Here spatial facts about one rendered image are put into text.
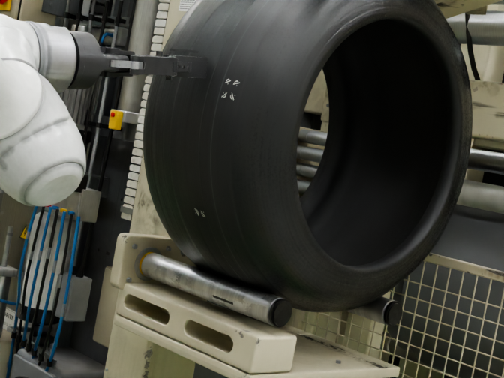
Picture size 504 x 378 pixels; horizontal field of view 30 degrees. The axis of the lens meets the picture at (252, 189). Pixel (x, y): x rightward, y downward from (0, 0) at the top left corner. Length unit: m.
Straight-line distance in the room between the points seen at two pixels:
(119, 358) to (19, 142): 0.90
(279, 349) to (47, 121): 0.60
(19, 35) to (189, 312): 0.58
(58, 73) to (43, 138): 0.20
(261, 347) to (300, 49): 0.45
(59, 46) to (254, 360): 0.55
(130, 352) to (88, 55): 0.75
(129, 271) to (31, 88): 0.71
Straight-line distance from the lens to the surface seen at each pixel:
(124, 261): 1.66
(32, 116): 1.02
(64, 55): 1.21
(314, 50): 1.38
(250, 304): 1.46
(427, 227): 1.65
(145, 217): 1.80
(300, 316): 2.05
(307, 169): 2.06
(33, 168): 1.01
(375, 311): 1.66
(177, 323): 1.56
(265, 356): 1.44
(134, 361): 1.82
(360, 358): 1.71
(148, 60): 1.27
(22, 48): 1.15
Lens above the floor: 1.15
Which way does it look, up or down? 3 degrees down
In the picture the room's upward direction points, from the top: 10 degrees clockwise
